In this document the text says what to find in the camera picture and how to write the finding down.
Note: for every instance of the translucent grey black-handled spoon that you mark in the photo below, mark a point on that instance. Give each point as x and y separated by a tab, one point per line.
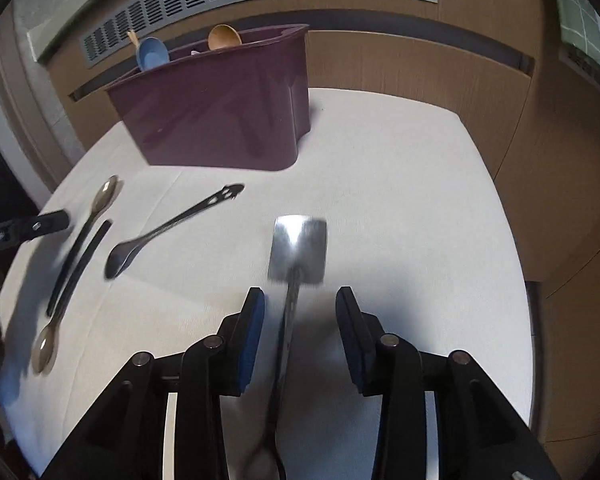
45	345

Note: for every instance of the green checked cloth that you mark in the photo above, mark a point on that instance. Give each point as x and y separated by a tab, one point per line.
580	27

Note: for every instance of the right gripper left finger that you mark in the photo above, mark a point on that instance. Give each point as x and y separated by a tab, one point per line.
241	335

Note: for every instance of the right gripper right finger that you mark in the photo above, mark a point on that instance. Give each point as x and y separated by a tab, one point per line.
359	333

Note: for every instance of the wooden spoon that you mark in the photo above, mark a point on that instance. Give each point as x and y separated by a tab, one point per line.
223	36

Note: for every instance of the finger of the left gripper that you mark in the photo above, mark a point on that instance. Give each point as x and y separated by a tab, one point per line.
31	228

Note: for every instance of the maroon plastic utensil holder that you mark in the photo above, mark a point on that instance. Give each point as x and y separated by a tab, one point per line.
245	107

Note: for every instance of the blue-grey plastic spoon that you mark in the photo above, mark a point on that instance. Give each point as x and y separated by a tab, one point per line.
151	53

